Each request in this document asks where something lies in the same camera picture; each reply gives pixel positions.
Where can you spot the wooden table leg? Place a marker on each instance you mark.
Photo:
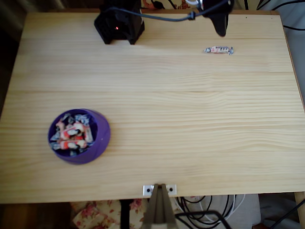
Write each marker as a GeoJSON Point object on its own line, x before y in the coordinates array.
{"type": "Point", "coordinates": [300, 205]}

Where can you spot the black stand leg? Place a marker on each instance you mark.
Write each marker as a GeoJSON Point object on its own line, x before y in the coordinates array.
{"type": "Point", "coordinates": [124, 214]}

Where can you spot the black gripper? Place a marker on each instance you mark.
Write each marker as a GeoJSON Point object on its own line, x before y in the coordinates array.
{"type": "Point", "coordinates": [220, 24]}

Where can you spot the purple plastic bowl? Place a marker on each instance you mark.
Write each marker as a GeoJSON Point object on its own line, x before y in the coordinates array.
{"type": "Point", "coordinates": [100, 143]}

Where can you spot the red white candy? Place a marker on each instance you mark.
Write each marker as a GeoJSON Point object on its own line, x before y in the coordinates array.
{"type": "Point", "coordinates": [88, 134]}
{"type": "Point", "coordinates": [71, 132]}
{"type": "Point", "coordinates": [72, 144]}
{"type": "Point", "coordinates": [219, 49]}

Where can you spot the silver metal bracket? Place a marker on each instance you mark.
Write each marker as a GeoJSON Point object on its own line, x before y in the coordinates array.
{"type": "Point", "coordinates": [146, 190]}

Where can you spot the camera mount post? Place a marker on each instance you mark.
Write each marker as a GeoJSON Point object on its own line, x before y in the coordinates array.
{"type": "Point", "coordinates": [159, 205]}

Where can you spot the floral patterned cloth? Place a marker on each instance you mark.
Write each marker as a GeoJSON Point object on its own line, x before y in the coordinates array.
{"type": "Point", "coordinates": [183, 3]}
{"type": "Point", "coordinates": [100, 214]}

